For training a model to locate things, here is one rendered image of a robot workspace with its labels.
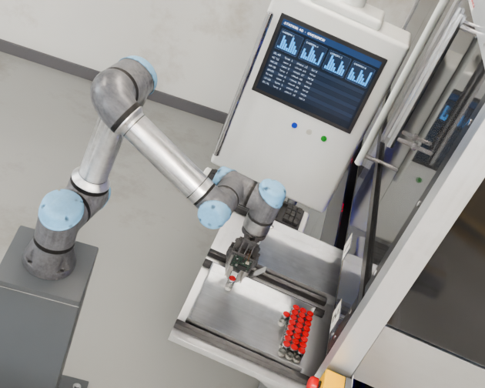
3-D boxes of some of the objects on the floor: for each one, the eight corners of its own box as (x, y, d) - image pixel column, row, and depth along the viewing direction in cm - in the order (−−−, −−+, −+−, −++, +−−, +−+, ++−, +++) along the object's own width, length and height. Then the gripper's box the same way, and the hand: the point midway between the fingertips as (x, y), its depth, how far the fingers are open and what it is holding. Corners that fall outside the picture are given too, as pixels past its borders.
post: (228, 548, 228) (617, -41, 114) (223, 565, 223) (627, -33, 109) (211, 540, 228) (583, -56, 114) (205, 557, 223) (590, -49, 109)
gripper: (233, 231, 179) (209, 286, 191) (268, 246, 179) (242, 300, 191) (241, 215, 186) (217, 269, 198) (274, 229, 186) (249, 282, 198)
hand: (233, 275), depth 196 cm, fingers closed, pressing on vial
